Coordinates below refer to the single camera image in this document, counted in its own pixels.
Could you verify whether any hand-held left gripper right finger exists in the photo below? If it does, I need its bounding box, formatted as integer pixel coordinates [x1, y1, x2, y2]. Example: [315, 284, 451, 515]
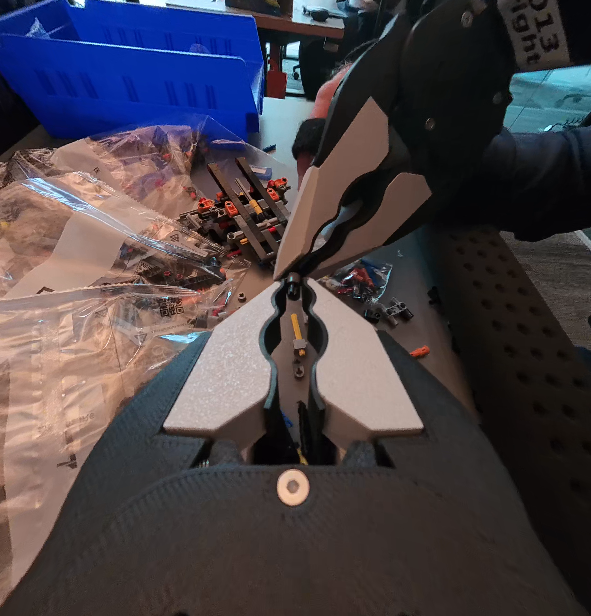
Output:
[302, 278, 425, 463]

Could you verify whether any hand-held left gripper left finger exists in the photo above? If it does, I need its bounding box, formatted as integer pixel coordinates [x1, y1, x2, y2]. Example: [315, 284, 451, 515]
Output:
[163, 280, 283, 463]

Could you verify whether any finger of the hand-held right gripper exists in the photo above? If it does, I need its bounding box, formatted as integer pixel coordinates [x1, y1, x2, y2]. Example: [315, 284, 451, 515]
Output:
[273, 96, 391, 282]
[304, 173, 433, 280]

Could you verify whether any small grey lego assembly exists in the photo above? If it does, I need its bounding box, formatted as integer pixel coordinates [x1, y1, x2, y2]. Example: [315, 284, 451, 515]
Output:
[291, 313, 308, 358]

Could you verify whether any person's right forearm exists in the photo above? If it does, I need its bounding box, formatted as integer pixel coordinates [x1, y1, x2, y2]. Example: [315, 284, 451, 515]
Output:
[435, 120, 591, 244]

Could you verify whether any grey double-hole lego connector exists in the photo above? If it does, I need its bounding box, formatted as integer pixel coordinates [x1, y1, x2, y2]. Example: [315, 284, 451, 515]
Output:
[379, 297, 415, 327]

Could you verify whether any heap of loose lego parts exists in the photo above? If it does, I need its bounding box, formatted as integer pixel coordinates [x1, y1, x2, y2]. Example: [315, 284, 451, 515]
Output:
[276, 399, 310, 465]

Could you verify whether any dark grey lego chassis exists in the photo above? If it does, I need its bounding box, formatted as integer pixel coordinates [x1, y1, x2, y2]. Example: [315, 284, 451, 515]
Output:
[177, 156, 292, 268]

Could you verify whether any pile of clear lego bags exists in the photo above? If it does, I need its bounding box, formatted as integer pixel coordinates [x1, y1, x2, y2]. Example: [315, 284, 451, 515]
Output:
[0, 123, 258, 602]

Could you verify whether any person's right hand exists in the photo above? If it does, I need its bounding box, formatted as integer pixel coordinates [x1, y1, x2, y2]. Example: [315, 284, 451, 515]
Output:
[297, 65, 354, 193]

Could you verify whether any small zip bag of pins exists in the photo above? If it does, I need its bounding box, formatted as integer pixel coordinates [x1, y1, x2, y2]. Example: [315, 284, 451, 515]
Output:
[324, 260, 393, 306]

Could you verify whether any background wooden table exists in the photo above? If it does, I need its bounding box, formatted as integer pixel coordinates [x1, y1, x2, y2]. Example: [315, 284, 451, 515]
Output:
[165, 0, 346, 39]

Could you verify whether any black perforated pad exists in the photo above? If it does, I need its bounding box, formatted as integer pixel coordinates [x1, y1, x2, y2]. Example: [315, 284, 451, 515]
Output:
[435, 226, 591, 616]

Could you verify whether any blue plastic bin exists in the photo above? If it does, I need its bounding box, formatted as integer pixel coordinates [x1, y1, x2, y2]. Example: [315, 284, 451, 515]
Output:
[0, 34, 265, 140]
[0, 0, 265, 63]

